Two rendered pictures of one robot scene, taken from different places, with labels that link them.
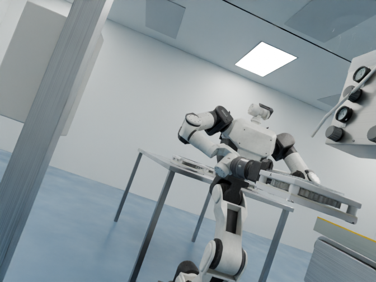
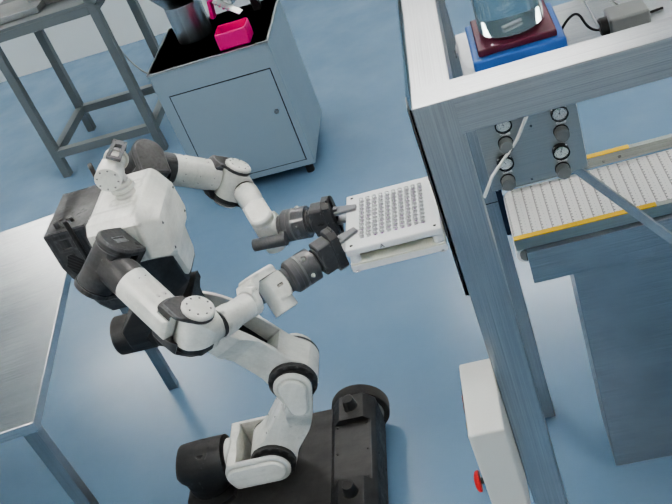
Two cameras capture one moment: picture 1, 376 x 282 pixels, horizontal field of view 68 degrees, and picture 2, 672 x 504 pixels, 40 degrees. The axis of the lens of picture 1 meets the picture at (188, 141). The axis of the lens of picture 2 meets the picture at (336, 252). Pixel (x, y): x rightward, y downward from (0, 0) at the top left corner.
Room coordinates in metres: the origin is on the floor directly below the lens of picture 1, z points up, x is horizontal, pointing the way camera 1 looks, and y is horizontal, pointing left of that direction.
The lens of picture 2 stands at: (0.32, 1.43, 2.31)
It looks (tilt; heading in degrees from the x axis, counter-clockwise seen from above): 34 degrees down; 294
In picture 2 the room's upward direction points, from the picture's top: 22 degrees counter-clockwise
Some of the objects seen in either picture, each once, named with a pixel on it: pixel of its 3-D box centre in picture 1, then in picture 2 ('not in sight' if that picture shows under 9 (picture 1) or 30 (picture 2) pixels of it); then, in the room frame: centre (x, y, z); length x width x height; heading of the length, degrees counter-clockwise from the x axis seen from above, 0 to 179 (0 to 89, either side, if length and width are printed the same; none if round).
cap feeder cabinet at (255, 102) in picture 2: not in sight; (242, 100); (2.29, -2.60, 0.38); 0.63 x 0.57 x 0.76; 8
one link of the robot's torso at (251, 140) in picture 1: (242, 146); (127, 240); (1.65, -0.32, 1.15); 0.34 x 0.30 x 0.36; 101
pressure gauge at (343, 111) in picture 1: (343, 114); (505, 163); (0.64, -0.32, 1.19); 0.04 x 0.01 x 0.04; 10
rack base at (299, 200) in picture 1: (301, 200); (397, 229); (0.97, -0.44, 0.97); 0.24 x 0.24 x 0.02; 10
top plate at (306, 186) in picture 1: (305, 187); (392, 214); (0.97, -0.44, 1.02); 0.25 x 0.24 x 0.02; 100
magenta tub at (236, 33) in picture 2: not in sight; (233, 34); (2.11, -2.43, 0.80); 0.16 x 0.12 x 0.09; 8
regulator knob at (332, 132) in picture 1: (334, 131); (507, 180); (0.64, -0.31, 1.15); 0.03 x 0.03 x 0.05; 10
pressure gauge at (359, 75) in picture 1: (361, 74); (503, 125); (0.62, -0.32, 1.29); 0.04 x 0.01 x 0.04; 10
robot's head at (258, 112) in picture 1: (257, 113); (113, 173); (1.58, -0.32, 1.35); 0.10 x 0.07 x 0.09; 101
